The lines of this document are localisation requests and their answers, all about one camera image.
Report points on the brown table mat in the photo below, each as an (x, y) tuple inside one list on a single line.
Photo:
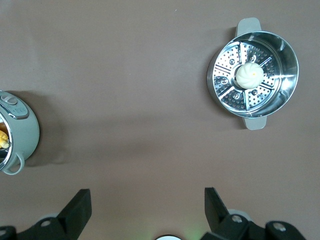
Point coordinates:
[(137, 75)]

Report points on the yellow corn cob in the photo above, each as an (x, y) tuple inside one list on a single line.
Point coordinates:
[(3, 137)]

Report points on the steel steamer basket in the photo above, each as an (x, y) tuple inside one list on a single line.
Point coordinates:
[(287, 62)]

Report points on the grey electric cooking pot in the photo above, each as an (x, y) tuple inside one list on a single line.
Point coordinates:
[(25, 135)]

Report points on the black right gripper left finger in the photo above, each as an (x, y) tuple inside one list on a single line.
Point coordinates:
[(72, 217)]

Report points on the white steamed bun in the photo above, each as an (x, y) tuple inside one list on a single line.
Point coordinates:
[(249, 75)]

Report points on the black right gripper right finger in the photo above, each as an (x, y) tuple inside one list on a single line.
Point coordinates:
[(217, 217)]

